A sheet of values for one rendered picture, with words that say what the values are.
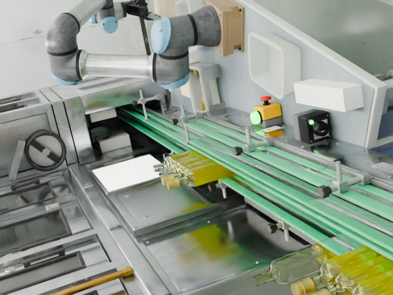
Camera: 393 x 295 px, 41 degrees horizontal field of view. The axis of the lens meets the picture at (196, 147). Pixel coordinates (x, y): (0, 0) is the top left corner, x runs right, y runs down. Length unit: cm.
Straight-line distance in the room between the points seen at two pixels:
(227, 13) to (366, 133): 71
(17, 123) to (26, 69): 275
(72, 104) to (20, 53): 276
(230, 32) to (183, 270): 86
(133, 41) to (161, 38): 393
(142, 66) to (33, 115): 105
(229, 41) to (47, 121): 131
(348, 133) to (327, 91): 15
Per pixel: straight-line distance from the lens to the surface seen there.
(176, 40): 191
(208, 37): 194
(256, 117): 181
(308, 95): 156
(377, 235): 123
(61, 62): 206
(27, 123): 293
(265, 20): 183
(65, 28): 204
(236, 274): 156
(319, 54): 159
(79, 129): 295
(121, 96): 297
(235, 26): 196
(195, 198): 207
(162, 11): 255
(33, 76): 566
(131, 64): 201
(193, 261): 169
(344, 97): 143
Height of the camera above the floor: 161
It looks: 18 degrees down
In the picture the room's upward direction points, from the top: 106 degrees counter-clockwise
